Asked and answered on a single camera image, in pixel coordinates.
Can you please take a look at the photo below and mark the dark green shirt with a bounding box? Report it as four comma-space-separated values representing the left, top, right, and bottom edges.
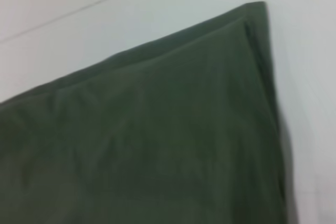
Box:
0, 1, 300, 224

